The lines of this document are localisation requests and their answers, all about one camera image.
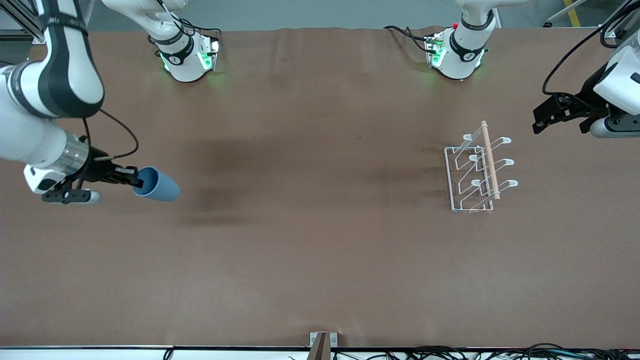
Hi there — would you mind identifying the black cable bundle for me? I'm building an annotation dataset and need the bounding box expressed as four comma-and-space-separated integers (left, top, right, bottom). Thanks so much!
287, 343, 640, 360

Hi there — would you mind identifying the metal bracket with brown post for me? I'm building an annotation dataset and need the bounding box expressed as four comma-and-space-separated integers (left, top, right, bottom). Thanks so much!
308, 331, 339, 360

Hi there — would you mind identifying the black base cable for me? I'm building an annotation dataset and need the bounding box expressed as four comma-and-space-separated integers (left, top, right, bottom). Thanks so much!
384, 25, 433, 53
150, 0, 223, 46

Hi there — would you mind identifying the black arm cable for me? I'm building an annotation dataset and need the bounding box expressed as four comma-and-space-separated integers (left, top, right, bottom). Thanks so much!
80, 109, 140, 161
542, 0, 633, 96

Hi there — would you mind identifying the black left base cable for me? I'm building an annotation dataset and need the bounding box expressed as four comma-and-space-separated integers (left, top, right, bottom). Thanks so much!
384, 25, 433, 53

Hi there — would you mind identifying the aluminium frame post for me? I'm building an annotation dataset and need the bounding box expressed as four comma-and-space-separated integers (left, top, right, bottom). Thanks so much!
599, 0, 640, 40
0, 0, 51, 43

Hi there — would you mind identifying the black right base cable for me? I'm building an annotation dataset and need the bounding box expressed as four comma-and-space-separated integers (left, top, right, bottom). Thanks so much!
150, 0, 223, 46

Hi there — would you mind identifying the white wire cup holder rack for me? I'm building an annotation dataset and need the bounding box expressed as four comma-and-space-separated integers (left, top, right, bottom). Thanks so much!
444, 120, 519, 214

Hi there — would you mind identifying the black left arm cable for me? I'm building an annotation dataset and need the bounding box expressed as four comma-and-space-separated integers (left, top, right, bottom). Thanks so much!
542, 0, 633, 96

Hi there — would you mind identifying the blue plastic cup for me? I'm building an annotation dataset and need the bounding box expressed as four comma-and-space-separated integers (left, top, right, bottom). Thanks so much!
132, 166, 181, 202

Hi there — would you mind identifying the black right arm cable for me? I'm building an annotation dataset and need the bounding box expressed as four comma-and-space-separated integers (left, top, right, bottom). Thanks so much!
80, 109, 140, 161

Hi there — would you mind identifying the brown table cover mat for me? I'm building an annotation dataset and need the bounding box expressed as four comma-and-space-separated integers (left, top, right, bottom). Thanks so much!
0, 26, 640, 349

